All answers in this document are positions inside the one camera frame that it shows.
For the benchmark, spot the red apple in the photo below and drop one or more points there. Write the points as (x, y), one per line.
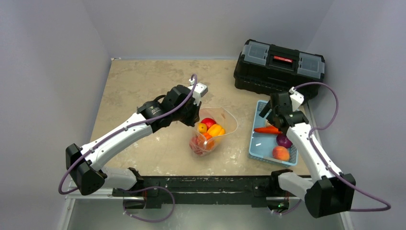
(208, 122)

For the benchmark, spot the yellow bell pepper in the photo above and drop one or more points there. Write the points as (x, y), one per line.
(216, 130)

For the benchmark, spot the peach fruit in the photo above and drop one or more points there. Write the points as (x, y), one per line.
(281, 153)

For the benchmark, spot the clear zip top bag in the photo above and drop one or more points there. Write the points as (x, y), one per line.
(223, 118)

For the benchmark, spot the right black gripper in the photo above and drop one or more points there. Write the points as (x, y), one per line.
(274, 112)

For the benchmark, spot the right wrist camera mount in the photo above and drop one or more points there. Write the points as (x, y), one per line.
(297, 99)

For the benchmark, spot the purple red onion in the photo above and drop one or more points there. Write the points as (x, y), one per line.
(283, 141)

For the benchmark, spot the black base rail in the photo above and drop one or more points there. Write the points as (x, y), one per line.
(255, 191)

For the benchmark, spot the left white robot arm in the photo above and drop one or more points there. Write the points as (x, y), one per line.
(86, 164)

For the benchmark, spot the black toolbox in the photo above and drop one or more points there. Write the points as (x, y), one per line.
(266, 68)

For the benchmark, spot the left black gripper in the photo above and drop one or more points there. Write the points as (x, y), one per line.
(195, 117)

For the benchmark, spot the light blue plastic basket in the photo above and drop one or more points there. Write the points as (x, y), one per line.
(261, 145)

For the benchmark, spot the orange mini pumpkin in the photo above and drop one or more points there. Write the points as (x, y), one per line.
(208, 143)

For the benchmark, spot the orange carrot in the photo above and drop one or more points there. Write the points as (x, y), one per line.
(268, 130)

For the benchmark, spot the yellow lemon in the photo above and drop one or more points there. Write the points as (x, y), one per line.
(202, 128)

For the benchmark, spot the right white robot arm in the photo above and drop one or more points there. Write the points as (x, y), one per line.
(329, 191)

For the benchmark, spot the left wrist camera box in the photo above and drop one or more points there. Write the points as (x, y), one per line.
(199, 92)

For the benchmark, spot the red bell pepper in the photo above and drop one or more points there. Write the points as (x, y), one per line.
(197, 145)

